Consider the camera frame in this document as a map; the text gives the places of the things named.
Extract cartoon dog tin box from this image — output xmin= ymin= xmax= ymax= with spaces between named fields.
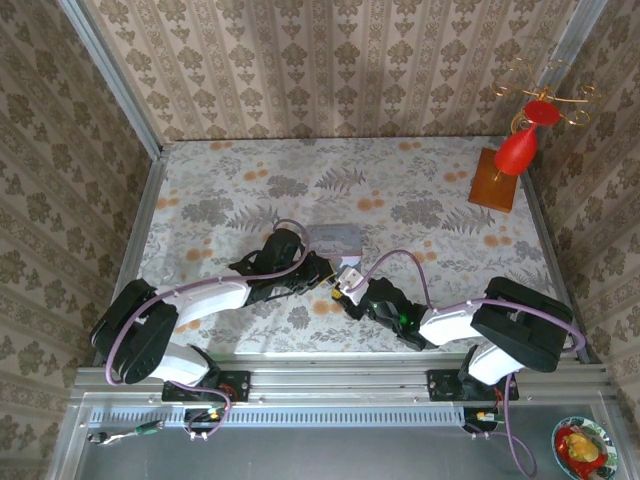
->
xmin=304 ymin=223 xmax=363 ymax=270

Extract floral tablecloth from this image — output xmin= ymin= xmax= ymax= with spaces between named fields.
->
xmin=132 ymin=135 xmax=576 ymax=357

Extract grey metal shelf panel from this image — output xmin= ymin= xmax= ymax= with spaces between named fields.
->
xmin=47 ymin=392 xmax=624 ymax=480

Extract red plastic goblet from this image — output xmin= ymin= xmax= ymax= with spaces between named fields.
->
xmin=494 ymin=99 xmax=562 ymax=176

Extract yellow toy fruit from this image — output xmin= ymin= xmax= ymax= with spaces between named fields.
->
xmin=562 ymin=432 xmax=599 ymax=461

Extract patterned ceramic bowl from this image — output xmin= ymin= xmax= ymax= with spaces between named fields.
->
xmin=551 ymin=416 xmax=620 ymax=480

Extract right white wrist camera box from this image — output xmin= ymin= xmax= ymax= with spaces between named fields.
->
xmin=337 ymin=267 xmax=364 ymax=305

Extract aluminium mounting rail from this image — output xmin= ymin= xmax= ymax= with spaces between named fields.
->
xmin=69 ymin=364 xmax=619 ymax=406

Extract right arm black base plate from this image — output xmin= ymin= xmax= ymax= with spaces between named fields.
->
xmin=426 ymin=368 xmax=520 ymax=403

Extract slotted grey cable duct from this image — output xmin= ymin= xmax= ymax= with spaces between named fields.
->
xmin=89 ymin=403 xmax=466 ymax=429

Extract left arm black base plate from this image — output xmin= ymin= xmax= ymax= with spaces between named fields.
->
xmin=161 ymin=369 xmax=251 ymax=404

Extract aluminium side rail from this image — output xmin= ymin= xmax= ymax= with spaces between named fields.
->
xmin=92 ymin=157 xmax=169 ymax=369
xmin=519 ymin=172 xmax=594 ymax=365

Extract black wires yellow plug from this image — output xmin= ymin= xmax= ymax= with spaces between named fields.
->
xmin=182 ymin=405 xmax=225 ymax=436
xmin=462 ymin=407 xmax=507 ymax=434

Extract gold wire stand wooden base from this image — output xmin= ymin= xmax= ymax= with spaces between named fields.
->
xmin=468 ymin=55 xmax=601 ymax=214

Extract green plug cable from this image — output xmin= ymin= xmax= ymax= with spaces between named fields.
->
xmin=87 ymin=419 xmax=166 ymax=446

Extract aluminium frame post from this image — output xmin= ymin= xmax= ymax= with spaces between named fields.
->
xmin=537 ymin=0 xmax=609 ymax=101
xmin=55 ymin=0 xmax=165 ymax=160

